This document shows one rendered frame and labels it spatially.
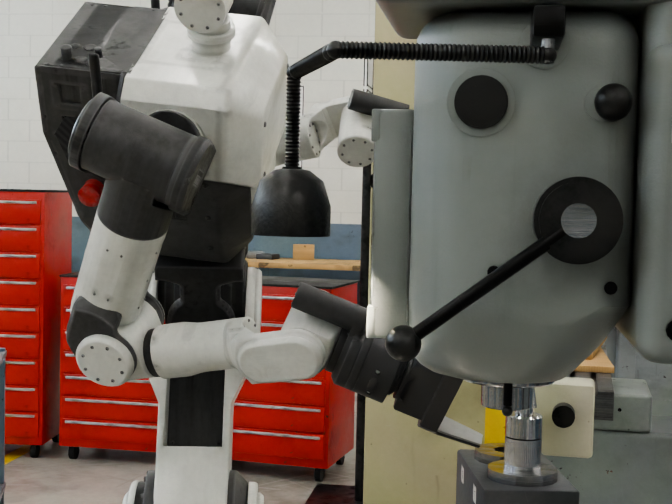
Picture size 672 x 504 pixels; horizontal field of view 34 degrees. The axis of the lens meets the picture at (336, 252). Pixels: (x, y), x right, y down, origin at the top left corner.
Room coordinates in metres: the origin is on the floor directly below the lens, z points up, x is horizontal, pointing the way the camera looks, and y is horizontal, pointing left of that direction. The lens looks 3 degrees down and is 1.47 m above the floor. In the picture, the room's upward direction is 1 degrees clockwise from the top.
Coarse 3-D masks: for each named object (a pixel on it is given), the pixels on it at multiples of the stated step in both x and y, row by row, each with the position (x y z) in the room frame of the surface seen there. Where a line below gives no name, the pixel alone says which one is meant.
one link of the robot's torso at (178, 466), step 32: (256, 288) 1.69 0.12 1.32; (256, 320) 1.65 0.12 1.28; (160, 384) 1.58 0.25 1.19; (192, 384) 1.63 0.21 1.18; (224, 384) 1.59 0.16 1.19; (160, 416) 1.57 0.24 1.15; (192, 416) 1.62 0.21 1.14; (224, 416) 1.57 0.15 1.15; (160, 448) 1.55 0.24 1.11; (192, 448) 1.55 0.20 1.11; (224, 448) 1.56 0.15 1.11; (160, 480) 1.54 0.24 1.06; (192, 480) 1.54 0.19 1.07; (224, 480) 1.54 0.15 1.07
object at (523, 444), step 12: (516, 432) 1.39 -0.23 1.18; (528, 432) 1.39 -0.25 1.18; (540, 432) 1.40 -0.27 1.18; (516, 444) 1.39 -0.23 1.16; (528, 444) 1.39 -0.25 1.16; (540, 444) 1.40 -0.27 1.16; (504, 456) 1.41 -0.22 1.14; (516, 456) 1.39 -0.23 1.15; (528, 456) 1.39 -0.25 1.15; (540, 456) 1.40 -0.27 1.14; (516, 468) 1.39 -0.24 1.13; (528, 468) 1.39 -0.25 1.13; (540, 468) 1.40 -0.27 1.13
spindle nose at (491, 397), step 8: (488, 392) 1.00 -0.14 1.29; (496, 392) 0.99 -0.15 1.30; (520, 392) 0.99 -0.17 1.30; (528, 392) 1.00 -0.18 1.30; (488, 400) 1.00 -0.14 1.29; (496, 400) 0.99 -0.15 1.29; (512, 400) 0.99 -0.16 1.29; (520, 400) 0.99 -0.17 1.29; (528, 400) 1.00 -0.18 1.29; (496, 408) 0.99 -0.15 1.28; (512, 408) 0.99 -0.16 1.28; (520, 408) 0.99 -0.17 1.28; (528, 408) 1.00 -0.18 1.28
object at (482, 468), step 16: (480, 448) 1.51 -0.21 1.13; (496, 448) 1.52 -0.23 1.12; (464, 464) 1.50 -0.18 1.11; (480, 464) 1.47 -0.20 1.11; (496, 464) 1.42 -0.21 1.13; (544, 464) 1.43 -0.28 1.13; (464, 480) 1.49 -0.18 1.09; (480, 480) 1.39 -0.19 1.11; (496, 480) 1.38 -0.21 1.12; (512, 480) 1.37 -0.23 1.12; (528, 480) 1.36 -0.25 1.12; (544, 480) 1.37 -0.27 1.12; (560, 480) 1.40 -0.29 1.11; (464, 496) 1.49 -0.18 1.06; (480, 496) 1.37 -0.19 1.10; (496, 496) 1.35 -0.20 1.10; (512, 496) 1.35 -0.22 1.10; (528, 496) 1.35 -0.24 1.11; (544, 496) 1.35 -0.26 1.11; (560, 496) 1.35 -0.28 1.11; (576, 496) 1.35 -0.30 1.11
